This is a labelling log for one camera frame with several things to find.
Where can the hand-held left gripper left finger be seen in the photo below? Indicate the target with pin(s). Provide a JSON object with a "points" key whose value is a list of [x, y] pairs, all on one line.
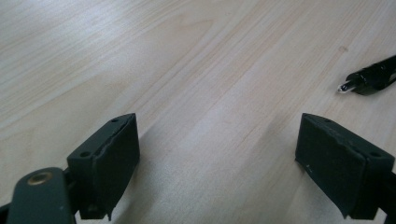
{"points": [[106, 168]]}

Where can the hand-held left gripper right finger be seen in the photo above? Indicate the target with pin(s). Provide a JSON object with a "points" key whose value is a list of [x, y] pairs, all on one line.
{"points": [[336, 161]]}

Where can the black pen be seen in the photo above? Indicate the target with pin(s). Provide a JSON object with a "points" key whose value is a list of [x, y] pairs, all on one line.
{"points": [[373, 77]]}

